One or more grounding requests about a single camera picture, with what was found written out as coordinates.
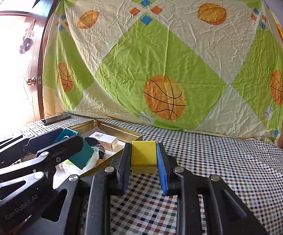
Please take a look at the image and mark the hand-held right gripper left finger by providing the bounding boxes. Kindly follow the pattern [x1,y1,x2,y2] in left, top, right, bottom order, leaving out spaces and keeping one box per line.
[21,142,132,235]

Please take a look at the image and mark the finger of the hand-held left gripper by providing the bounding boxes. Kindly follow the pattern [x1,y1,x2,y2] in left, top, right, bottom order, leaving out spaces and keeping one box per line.
[0,135,84,184]
[0,127,66,169]

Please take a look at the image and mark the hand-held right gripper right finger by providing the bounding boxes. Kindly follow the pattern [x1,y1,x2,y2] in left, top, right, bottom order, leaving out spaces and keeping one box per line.
[156,142,269,235]

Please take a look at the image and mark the green tissue packet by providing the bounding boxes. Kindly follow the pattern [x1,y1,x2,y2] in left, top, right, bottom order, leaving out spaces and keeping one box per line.
[59,152,99,174]

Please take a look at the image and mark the teal toy block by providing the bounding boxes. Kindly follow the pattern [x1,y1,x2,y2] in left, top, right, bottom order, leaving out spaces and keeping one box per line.
[54,128,94,170]

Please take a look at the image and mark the plain yellow toy block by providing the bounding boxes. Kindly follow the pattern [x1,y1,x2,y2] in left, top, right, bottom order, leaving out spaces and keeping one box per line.
[131,141,159,174]

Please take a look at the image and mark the white patterned box red label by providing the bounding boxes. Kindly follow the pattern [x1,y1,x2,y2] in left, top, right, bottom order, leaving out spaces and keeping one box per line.
[86,132,119,151]

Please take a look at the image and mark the gold tin box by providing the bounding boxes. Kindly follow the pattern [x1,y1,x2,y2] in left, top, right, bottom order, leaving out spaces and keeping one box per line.
[20,119,143,177]

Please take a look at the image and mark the dark smartphone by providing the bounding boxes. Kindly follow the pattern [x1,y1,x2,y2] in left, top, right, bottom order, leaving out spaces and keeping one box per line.
[41,113,71,125]

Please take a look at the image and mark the checkered tablecloth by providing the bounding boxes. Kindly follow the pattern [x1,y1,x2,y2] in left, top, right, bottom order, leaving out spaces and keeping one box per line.
[21,114,283,235]

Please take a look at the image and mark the wooden door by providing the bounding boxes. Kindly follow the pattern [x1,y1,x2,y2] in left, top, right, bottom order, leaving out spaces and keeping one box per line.
[0,0,68,120]

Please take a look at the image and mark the door ornament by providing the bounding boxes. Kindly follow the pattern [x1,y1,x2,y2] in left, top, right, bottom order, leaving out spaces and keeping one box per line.
[19,18,36,54]

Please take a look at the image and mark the basketball print bed sheet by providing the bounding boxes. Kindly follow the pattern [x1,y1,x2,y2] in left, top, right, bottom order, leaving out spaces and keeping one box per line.
[42,0,283,142]

